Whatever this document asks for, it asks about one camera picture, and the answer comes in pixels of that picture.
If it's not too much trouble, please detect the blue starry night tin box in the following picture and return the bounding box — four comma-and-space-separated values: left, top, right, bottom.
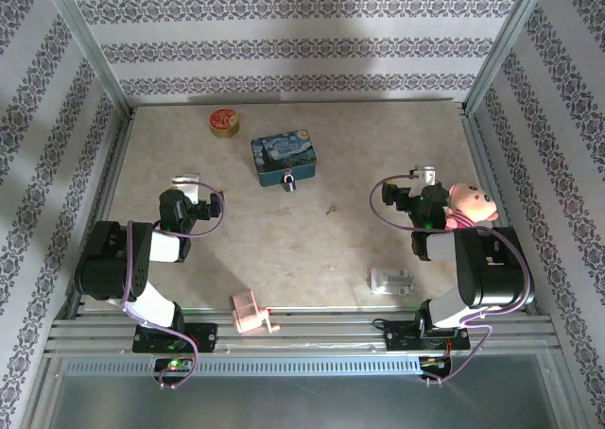
250, 129, 319, 188

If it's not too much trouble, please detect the pink plush pig toy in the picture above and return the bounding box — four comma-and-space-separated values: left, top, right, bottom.
443, 181, 500, 234

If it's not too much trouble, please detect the round red and gold tin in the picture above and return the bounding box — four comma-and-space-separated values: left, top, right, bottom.
209, 108, 242, 140

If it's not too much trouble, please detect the clear plastic clip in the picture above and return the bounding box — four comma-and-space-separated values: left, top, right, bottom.
369, 266, 417, 297

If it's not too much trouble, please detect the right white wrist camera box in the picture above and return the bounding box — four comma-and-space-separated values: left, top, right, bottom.
409, 165, 439, 187

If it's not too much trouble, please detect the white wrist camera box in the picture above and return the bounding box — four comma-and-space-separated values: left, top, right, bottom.
409, 165, 439, 187
171, 172, 203, 202

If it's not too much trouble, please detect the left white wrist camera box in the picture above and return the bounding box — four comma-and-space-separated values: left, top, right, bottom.
171, 172, 203, 202

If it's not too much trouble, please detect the left arm's purple cable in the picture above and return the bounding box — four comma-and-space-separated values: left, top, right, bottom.
120, 180, 227, 390

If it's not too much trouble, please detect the arm's purple cable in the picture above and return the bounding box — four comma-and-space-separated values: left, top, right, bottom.
120, 180, 227, 390
370, 173, 534, 387

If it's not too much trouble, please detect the right arm's purple cable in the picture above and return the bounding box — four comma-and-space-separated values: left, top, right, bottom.
370, 173, 534, 387

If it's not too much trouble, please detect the left arm's black base plate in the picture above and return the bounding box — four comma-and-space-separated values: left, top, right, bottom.
131, 322, 218, 354

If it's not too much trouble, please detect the right arm's black base plate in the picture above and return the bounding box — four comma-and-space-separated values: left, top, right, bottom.
385, 323, 472, 352

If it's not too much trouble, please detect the aluminium front rail frame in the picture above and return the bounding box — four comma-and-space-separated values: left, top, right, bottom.
44, 304, 555, 358

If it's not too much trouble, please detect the grey slotted cable duct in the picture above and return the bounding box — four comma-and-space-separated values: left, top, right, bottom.
60, 356, 423, 377

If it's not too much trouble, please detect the aluminium corner post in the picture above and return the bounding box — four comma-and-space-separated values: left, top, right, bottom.
40, 0, 134, 114
462, 0, 558, 114

